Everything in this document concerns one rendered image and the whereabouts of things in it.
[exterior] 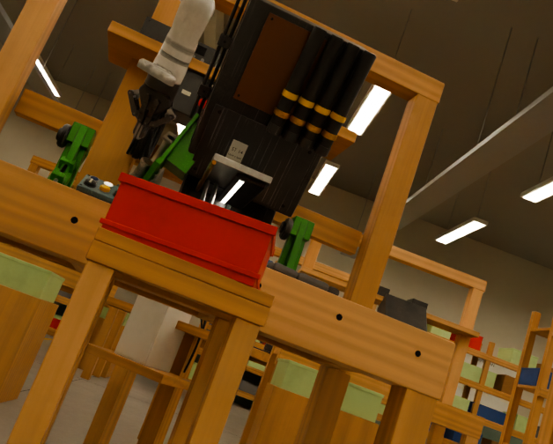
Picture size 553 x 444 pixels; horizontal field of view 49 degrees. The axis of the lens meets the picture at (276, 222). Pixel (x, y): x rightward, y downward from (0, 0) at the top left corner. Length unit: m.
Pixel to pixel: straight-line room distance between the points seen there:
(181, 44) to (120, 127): 0.79
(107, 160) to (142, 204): 0.94
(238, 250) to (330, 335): 0.47
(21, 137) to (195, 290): 11.88
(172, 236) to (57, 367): 0.30
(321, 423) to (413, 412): 0.61
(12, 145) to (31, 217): 11.45
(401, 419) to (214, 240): 0.72
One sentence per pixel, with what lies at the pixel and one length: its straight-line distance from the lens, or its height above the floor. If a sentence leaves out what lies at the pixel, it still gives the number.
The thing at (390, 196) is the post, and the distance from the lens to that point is 2.29.
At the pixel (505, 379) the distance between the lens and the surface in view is 9.66.
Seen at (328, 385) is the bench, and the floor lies 0.70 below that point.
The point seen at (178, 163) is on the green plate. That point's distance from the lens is 1.73.
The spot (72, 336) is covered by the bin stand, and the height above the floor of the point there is 0.61.
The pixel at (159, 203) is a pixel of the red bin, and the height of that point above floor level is 0.89.
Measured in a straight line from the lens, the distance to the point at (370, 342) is 1.55.
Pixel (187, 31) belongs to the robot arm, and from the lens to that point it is 1.38.
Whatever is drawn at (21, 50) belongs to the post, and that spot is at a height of 1.36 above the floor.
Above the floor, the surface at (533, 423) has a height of 1.09.
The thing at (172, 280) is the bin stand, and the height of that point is 0.76.
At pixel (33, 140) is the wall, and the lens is 12.83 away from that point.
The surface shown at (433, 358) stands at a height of 0.84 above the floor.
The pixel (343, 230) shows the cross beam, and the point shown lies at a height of 1.25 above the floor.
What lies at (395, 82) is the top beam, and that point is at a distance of 2.43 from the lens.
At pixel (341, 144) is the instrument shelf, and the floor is 1.50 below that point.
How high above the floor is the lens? 0.66
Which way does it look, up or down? 14 degrees up
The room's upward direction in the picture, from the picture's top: 20 degrees clockwise
